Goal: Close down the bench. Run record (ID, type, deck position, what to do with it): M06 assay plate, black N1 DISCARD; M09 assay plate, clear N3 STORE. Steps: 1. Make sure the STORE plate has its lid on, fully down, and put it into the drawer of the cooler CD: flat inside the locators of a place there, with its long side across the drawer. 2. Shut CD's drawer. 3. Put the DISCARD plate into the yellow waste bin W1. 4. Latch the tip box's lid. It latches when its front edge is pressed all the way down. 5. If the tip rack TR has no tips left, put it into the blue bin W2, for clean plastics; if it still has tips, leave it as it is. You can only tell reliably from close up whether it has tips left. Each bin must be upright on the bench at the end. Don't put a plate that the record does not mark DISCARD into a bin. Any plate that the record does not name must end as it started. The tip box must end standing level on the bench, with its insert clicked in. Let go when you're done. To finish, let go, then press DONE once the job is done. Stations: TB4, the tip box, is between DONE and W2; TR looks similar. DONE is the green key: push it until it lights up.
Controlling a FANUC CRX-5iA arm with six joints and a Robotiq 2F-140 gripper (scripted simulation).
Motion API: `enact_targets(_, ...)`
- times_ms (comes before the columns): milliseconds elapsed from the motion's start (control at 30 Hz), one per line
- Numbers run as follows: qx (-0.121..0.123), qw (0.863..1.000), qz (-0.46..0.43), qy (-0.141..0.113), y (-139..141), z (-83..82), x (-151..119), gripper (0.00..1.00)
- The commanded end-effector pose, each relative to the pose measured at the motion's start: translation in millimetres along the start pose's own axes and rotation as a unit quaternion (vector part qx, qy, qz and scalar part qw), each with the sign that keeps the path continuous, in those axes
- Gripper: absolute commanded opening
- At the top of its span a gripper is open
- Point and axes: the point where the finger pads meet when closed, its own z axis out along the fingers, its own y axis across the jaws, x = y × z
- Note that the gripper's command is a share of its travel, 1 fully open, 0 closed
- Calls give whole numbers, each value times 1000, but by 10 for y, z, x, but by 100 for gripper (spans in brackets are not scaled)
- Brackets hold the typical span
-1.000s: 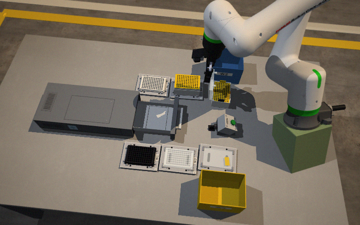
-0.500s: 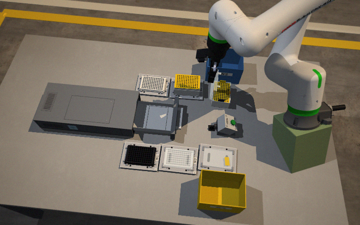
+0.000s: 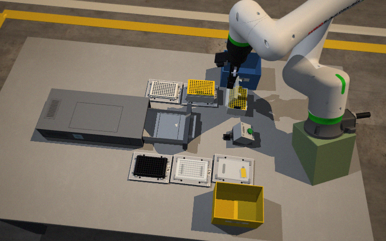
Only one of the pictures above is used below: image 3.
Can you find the blue bin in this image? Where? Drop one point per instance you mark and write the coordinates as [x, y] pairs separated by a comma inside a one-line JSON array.
[[249, 72]]

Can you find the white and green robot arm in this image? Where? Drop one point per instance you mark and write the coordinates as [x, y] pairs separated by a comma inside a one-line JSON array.
[[304, 30]]

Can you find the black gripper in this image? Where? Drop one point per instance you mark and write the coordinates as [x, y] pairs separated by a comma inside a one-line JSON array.
[[234, 68]]

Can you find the yellow waste bin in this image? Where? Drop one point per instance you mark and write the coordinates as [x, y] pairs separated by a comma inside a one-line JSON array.
[[238, 205]]

